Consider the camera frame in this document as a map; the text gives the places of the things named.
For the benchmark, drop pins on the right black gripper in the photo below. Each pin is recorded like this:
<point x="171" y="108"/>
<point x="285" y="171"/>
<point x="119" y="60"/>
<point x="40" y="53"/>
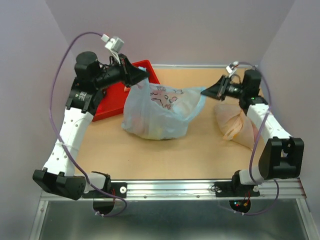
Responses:
<point x="218" y="90"/>

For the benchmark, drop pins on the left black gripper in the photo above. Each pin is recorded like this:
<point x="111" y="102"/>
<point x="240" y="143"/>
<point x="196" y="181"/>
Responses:
<point x="131" y="74"/>

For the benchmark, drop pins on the light blue plastic bag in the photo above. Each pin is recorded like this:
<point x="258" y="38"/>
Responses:
<point x="157" y="112"/>

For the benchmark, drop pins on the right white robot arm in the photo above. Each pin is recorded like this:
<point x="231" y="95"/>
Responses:
<point x="282" y="155"/>

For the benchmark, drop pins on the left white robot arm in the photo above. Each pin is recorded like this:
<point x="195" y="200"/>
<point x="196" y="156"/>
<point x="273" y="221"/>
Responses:
<point x="87" y="91"/>

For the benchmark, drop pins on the orange plastic bag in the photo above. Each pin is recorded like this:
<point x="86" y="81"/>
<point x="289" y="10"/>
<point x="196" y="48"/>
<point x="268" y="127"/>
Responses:
<point x="235" y="125"/>

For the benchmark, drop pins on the pink grapefruit slice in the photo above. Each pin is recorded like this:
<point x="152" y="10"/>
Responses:
<point x="127" y="89"/>

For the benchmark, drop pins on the red plastic tray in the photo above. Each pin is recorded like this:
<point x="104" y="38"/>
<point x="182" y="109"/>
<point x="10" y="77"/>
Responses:
<point x="113" y="103"/>

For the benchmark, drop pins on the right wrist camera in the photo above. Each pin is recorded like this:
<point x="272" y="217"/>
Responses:
<point x="232" y="68"/>

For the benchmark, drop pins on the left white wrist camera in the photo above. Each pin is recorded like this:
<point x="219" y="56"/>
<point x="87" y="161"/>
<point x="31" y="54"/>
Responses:
<point x="113" y="44"/>

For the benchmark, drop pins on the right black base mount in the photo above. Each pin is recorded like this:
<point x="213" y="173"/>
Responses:
<point x="226" y="189"/>

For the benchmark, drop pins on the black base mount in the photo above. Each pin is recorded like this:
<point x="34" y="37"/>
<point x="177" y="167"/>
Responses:
<point x="226" y="189"/>
<point x="118" y="189"/>

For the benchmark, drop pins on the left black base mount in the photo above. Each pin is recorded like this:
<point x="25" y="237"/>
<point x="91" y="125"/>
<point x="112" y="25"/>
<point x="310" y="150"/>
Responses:
<point x="118" y="189"/>

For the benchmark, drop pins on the aluminium front rail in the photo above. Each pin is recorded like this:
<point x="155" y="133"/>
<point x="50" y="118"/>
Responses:
<point x="206" y="189"/>

